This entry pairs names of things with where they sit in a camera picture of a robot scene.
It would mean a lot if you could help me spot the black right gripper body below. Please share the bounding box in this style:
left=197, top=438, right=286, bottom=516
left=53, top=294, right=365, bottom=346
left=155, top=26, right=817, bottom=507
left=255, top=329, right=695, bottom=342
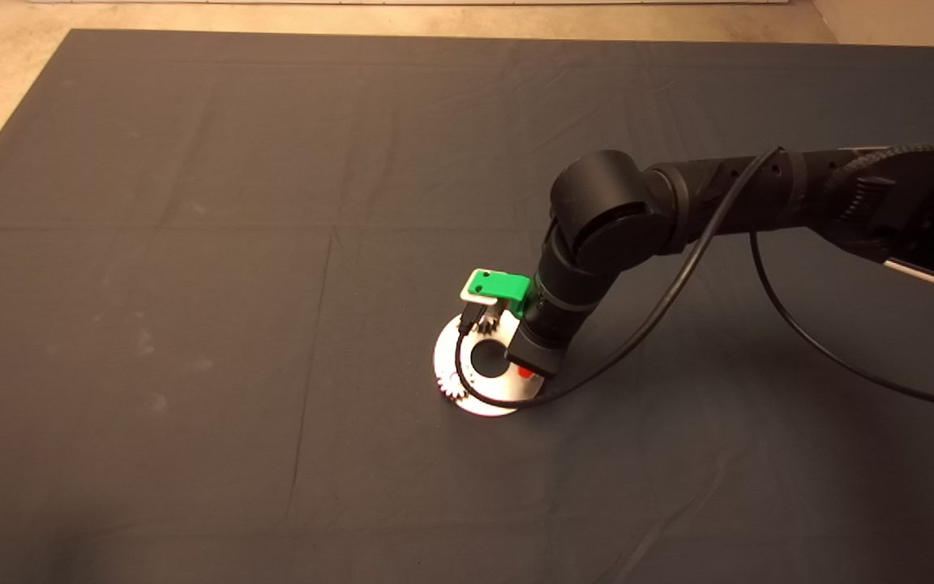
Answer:
left=503, top=312, right=583, bottom=379

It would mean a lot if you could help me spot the round metal carrier plate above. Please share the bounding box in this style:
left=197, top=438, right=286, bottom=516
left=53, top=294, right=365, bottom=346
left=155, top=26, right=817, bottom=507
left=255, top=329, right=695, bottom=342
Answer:
left=433, top=307, right=551, bottom=418

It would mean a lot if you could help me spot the dark table cloth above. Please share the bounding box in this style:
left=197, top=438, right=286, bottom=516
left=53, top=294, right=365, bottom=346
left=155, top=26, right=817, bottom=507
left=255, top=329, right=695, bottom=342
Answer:
left=0, top=30, right=934, bottom=584

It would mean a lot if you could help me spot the green right camera mount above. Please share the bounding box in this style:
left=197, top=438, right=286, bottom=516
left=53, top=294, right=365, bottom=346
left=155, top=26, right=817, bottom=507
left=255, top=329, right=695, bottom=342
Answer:
left=467, top=269, right=533, bottom=320

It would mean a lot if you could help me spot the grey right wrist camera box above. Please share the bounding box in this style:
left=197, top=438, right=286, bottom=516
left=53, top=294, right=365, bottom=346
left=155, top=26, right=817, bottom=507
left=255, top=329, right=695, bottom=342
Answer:
left=458, top=268, right=510, bottom=307

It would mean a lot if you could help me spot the black braided sleeve cable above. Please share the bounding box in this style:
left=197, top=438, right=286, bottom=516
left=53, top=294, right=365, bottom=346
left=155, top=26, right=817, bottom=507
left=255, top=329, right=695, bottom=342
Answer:
left=822, top=140, right=934, bottom=213

